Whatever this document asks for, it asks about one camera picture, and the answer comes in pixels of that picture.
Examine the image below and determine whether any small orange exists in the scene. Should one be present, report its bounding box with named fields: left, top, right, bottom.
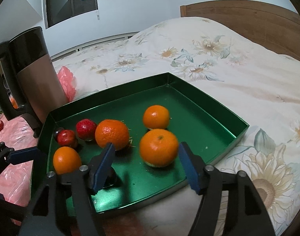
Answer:
left=53, top=147, right=82, bottom=175

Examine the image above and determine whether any red apple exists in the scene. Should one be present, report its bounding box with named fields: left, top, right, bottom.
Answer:
left=76, top=119, right=97, bottom=141
left=57, top=129, right=78, bottom=149
left=0, top=120, right=4, bottom=132

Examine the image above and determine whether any large front orange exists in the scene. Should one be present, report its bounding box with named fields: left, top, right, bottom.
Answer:
left=95, top=119, right=130, bottom=151

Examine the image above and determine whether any dark plum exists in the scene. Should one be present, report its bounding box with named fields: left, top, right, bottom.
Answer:
left=53, top=127, right=64, bottom=142
left=103, top=167, right=122, bottom=189

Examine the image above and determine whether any pink plastic sheet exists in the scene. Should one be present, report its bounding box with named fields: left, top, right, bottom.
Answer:
left=0, top=65, right=78, bottom=227

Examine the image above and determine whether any green box lid tray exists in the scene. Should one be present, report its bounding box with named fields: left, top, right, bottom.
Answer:
left=31, top=73, right=249, bottom=215

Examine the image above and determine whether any black copper electric kettle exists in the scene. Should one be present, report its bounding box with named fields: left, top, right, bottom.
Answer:
left=0, top=27, right=68, bottom=138

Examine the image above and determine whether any floral bed quilt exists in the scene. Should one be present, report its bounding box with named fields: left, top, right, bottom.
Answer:
left=54, top=17, right=300, bottom=235

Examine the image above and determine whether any wooden headboard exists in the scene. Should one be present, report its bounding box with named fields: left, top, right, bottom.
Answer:
left=180, top=0, right=300, bottom=61

